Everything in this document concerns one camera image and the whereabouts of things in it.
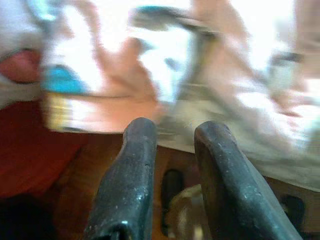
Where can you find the pink cartoon print blanket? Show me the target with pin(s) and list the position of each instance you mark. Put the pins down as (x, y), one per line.
(120, 105)

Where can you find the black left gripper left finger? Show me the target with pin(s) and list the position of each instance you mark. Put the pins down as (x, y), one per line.
(125, 190)

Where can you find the black robot foot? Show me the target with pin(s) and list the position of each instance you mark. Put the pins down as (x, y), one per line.
(172, 190)

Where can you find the long red cushion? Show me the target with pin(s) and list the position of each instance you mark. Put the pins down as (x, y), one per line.
(30, 145)

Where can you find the silver robot leg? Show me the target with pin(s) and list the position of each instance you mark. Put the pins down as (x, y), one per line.
(185, 212)

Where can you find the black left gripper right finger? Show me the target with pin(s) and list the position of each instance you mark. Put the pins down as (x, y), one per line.
(237, 195)

